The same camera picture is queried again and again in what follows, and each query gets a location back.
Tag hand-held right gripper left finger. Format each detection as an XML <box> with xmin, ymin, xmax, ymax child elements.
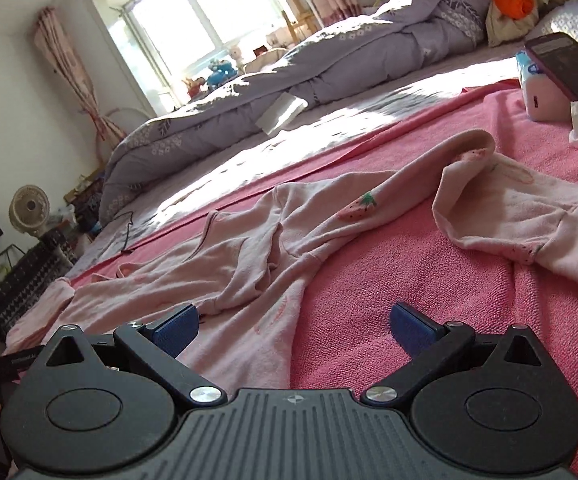
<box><xmin>44</xmin><ymin>302</ymin><xmax>227</xmax><ymax>407</ymax></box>

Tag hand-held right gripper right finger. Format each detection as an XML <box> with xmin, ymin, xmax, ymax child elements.
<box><xmin>360</xmin><ymin>302</ymin><xmax>545</xmax><ymax>407</ymax></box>

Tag pink strawberry pajama top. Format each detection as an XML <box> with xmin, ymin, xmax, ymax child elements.
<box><xmin>4</xmin><ymin>129</ymin><xmax>497</xmax><ymax>392</ymax></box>

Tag pink strawberry pajama pants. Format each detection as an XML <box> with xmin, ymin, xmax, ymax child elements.
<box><xmin>431</xmin><ymin>152</ymin><xmax>578</xmax><ymax>292</ymax></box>

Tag pink towel blanket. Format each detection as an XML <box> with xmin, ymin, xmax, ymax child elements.
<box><xmin>0</xmin><ymin>77</ymin><xmax>578</xmax><ymax>480</ymax></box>

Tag black patterned cloth cabinet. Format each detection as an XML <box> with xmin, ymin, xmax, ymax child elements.
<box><xmin>0</xmin><ymin>240</ymin><xmax>80</xmax><ymax>343</ymax></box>

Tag beige desk fan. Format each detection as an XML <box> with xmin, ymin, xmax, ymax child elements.
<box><xmin>9</xmin><ymin>184</ymin><xmax>50</xmax><ymax>238</ymax></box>

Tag grey purple bed sheet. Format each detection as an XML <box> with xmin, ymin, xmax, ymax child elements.
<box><xmin>64</xmin><ymin>42</ymin><xmax>525</xmax><ymax>281</ymax></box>

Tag pink white hula hoop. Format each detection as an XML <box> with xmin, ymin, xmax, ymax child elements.
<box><xmin>96</xmin><ymin>106</ymin><xmax>142</xmax><ymax>161</ymax></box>

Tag blue toy figure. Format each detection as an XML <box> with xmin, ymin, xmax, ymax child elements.
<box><xmin>206</xmin><ymin>57</ymin><xmax>237</xmax><ymax>88</ymax></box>

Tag purple floral quilt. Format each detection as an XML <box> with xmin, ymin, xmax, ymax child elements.
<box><xmin>100</xmin><ymin>0</ymin><xmax>492</xmax><ymax>223</ymax></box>

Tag window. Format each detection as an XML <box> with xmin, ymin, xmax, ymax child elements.
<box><xmin>91</xmin><ymin>0</ymin><xmax>295</xmax><ymax>116</ymax></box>

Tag smartphone in red case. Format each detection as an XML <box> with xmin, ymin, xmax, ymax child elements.
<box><xmin>524</xmin><ymin>31</ymin><xmax>578</xmax><ymax>103</ymax></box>

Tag wooden easel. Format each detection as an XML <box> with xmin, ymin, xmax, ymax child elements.
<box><xmin>276</xmin><ymin>0</ymin><xmax>322</xmax><ymax>43</ymax></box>

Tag black wire rack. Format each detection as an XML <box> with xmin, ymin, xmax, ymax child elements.
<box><xmin>0</xmin><ymin>244</ymin><xmax>27</xmax><ymax>286</ymax></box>

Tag thin black cable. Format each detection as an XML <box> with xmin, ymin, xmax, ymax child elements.
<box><xmin>119</xmin><ymin>210</ymin><xmax>137</xmax><ymax>256</ymax></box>

